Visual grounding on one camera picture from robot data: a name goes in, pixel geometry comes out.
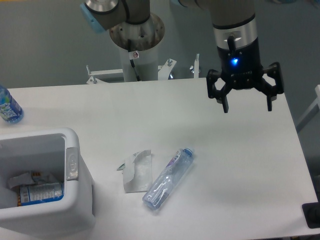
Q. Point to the blue labelled water bottle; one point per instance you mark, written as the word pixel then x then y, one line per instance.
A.
pixel 10 111

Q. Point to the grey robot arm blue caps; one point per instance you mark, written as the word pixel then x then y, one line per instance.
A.
pixel 230 19

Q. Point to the clear plastic bottle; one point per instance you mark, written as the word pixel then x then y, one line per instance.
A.
pixel 168 179

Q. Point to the white plastic trash can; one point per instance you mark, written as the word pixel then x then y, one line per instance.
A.
pixel 56 151

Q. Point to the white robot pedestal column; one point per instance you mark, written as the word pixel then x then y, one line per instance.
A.
pixel 138 43

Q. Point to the white frame at right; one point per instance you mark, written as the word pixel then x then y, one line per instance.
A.
pixel 310 112

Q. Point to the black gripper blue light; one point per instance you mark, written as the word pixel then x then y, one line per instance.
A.
pixel 241 68

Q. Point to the white metal frame bracket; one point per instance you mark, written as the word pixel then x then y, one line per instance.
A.
pixel 148 72

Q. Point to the crumpled wrapper in bin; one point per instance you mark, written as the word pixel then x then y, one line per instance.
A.
pixel 32 178

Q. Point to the black object at table edge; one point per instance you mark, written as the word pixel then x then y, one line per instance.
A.
pixel 311 213

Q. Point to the blue can in bin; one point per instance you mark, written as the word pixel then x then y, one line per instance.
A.
pixel 38 194

